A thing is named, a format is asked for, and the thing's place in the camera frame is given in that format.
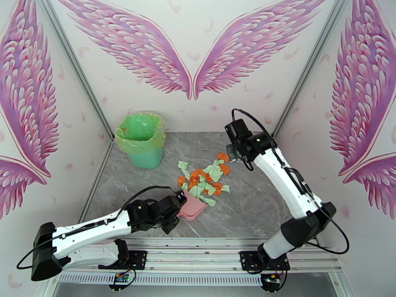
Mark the small circuit board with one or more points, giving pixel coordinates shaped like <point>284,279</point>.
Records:
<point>272,279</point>
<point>121,278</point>

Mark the yellowish plastic bin liner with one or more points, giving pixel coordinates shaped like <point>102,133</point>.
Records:
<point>122,141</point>

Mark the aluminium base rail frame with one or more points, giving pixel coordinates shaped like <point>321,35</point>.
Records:
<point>191,252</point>

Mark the aluminium corner post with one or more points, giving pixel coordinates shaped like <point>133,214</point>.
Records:
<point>310,67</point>
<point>77,68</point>

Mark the orange paper scrap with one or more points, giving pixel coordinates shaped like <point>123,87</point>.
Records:
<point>222,157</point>
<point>198,175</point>
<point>181,180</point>
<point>217,188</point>
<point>192,183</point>
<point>226,170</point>

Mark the green plastic trash bin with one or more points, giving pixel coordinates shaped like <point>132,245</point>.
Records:
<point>145,158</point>

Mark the perforated metal strip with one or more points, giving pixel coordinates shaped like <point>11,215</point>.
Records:
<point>185,279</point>

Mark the green paper scrap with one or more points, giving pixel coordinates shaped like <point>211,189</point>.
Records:
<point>220,164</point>
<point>195,191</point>
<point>226,188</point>
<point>184,187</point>
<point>202,183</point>
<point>208,201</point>
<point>212,175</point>
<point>183,167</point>

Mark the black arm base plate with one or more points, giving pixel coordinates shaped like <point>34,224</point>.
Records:
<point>139,259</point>
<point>249,259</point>

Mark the pink plastic dustpan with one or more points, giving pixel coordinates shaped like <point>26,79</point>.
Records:
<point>193,209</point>

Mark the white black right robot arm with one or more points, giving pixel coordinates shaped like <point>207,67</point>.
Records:
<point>287,188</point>

